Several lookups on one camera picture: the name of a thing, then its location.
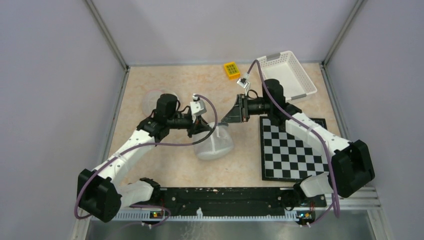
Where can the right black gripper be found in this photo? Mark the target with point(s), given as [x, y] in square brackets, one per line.
[240, 109]

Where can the white plastic basket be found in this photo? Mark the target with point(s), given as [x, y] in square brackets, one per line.
[286, 68]

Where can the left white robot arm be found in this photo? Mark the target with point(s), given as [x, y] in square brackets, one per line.
[99, 192]

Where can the yellow toy block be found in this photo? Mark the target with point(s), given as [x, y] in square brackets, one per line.
[232, 71]

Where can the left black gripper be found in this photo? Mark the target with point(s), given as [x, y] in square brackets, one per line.
[202, 125]

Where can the white toothed cable strip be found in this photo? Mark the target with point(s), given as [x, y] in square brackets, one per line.
[146, 216]

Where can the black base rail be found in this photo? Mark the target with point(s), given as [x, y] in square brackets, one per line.
[232, 201]

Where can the black white checkerboard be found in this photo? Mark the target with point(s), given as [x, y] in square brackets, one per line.
[286, 158]

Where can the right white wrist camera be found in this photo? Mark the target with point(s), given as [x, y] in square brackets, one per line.
[244, 83]

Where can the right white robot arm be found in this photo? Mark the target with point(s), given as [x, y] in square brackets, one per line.
[350, 165]

